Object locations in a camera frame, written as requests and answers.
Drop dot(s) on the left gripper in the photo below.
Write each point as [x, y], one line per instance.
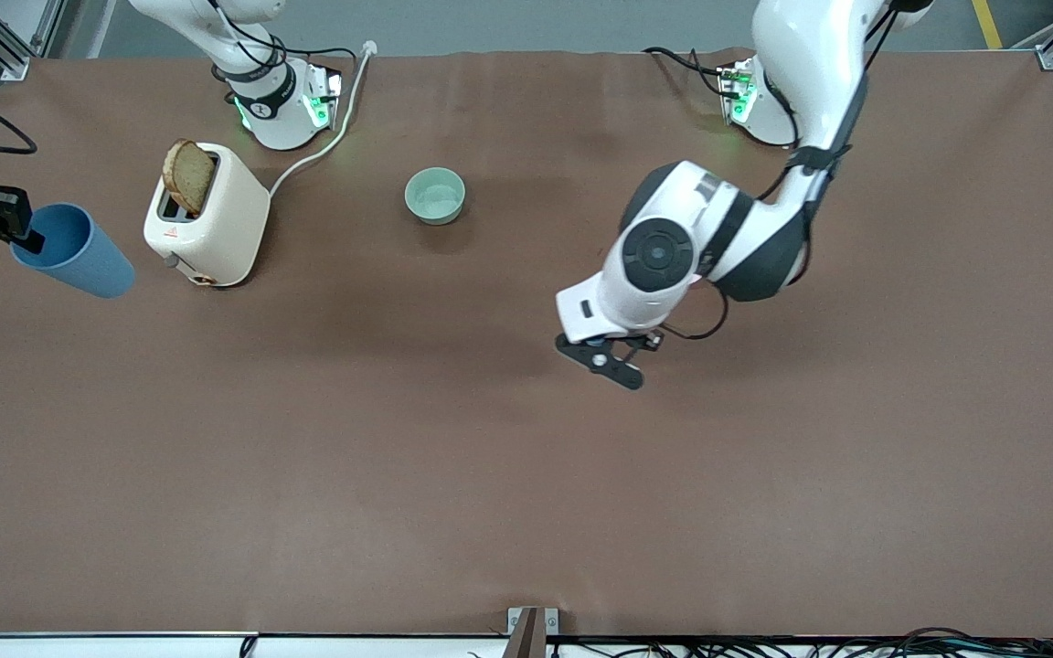
[641, 342]

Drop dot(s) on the blue plastic cup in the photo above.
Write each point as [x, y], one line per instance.
[92, 267]

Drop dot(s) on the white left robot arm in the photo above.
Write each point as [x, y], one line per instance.
[801, 82]

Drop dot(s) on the brown bread slice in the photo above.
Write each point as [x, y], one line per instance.
[188, 175]

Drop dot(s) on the cream white toaster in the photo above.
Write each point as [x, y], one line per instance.
[229, 224]

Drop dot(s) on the mint green bowl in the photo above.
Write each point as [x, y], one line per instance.
[435, 196]

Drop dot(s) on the metal table edge bracket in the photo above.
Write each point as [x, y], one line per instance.
[531, 626]

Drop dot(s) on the white table edge rail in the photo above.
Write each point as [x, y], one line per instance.
[124, 649]

